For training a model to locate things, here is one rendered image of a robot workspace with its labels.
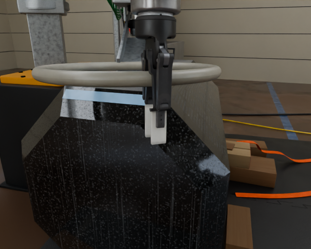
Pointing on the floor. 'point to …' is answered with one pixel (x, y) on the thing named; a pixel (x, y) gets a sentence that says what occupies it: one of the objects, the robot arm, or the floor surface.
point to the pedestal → (16, 123)
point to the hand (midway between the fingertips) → (155, 124)
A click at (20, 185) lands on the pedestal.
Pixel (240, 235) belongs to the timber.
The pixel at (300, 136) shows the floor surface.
